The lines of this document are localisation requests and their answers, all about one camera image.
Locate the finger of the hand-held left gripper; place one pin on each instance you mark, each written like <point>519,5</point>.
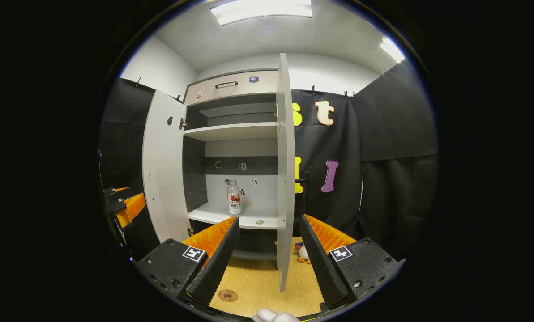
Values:
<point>114,193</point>
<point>132,208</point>

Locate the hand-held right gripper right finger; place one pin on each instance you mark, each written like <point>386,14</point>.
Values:
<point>322,268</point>

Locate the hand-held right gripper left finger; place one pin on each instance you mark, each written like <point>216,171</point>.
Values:
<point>213,268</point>

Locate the round brown coaster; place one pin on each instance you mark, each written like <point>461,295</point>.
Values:
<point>228,295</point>

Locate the grey cabinet door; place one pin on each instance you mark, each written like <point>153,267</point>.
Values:
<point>164,170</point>
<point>285,179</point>

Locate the clear bottle with red label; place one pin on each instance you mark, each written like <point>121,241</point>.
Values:
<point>234,201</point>

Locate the white cabinet shelf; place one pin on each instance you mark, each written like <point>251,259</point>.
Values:
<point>235,131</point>
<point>217,214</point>

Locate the grey cabinet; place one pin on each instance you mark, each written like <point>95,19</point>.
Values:
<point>195,179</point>

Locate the beige cabinet drawer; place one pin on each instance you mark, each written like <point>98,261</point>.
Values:
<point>235,91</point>

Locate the penguin plush toy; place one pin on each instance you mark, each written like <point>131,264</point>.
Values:
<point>302,254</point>

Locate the black backdrop cloth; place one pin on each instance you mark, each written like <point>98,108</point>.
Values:
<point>383,156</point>

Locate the ceiling light panel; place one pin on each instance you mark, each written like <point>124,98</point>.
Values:
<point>392,49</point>
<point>262,10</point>

